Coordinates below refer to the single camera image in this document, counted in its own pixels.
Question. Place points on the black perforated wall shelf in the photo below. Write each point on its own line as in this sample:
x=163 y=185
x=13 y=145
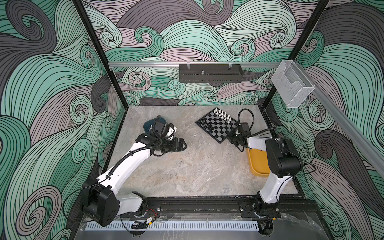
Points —
x=211 y=74

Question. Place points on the aluminium wall rail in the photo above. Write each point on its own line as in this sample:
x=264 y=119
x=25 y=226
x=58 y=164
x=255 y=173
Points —
x=166 y=64

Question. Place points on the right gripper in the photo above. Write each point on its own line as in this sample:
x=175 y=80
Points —
x=229 y=136

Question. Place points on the clear plastic wall box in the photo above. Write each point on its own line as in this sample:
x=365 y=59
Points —
x=292 y=83

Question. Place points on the white chess pieces group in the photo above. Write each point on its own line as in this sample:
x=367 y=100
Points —
x=222 y=116

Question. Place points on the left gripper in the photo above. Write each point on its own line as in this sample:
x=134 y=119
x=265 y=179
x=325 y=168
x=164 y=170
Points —
x=175 y=148

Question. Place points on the teal plastic bin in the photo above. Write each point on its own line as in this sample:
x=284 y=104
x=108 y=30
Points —
x=148 y=125

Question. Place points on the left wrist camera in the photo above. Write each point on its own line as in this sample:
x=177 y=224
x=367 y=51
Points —
x=171 y=132

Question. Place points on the black white chessboard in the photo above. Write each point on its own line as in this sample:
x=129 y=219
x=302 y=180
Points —
x=222 y=129

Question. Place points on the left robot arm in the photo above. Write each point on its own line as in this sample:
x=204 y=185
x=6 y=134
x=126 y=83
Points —
x=100 y=199

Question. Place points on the yellow plastic tray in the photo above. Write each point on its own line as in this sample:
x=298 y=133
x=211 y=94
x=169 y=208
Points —
x=258 y=162

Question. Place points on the white slotted cable duct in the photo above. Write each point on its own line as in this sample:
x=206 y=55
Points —
x=180 y=226

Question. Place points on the black chess pieces group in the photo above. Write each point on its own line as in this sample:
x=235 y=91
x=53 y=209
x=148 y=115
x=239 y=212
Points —
x=208 y=125

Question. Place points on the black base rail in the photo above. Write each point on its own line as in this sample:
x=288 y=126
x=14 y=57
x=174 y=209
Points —
x=245 y=206

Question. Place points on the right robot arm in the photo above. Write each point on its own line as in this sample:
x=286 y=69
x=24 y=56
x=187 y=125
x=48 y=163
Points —
x=276 y=159

